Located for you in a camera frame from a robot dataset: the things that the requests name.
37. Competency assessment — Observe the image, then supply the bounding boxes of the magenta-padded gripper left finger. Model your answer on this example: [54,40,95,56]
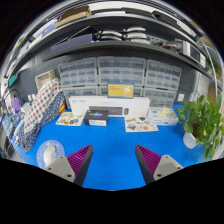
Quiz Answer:
[44,144,94,187]

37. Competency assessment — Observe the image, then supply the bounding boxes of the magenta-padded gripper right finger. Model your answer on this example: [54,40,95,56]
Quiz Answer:
[134,144,184,185]

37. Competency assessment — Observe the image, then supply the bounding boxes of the round blue cloud-print mouse pad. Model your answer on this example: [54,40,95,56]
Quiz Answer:
[35,139,66,170]

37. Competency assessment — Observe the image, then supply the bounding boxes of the navy polka-dot cloth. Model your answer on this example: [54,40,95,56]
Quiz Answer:
[18,91,66,153]

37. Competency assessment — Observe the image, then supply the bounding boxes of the blue and white glove box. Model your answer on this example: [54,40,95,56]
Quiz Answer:
[148,107,179,127]

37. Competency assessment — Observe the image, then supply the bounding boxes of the cream disposable gloves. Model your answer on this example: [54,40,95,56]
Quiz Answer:
[159,107,172,118]

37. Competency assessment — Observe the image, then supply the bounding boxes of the green plant in white pot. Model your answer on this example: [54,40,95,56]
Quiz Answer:
[175,94,224,161]

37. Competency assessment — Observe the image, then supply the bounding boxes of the small black box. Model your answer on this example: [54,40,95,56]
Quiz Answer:
[83,109,110,127]

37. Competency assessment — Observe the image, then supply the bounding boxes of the red and blue checkered cloth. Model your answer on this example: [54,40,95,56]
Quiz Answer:
[23,78,63,134]

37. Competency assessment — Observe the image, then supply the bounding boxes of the long white keyboard box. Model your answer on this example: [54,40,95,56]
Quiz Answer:
[68,95,151,119]

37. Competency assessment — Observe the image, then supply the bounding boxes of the white woven basket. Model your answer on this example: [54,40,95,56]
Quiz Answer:
[34,69,57,92]

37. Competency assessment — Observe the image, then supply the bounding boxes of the yellow and blue box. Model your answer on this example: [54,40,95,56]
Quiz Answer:
[106,80,135,99]

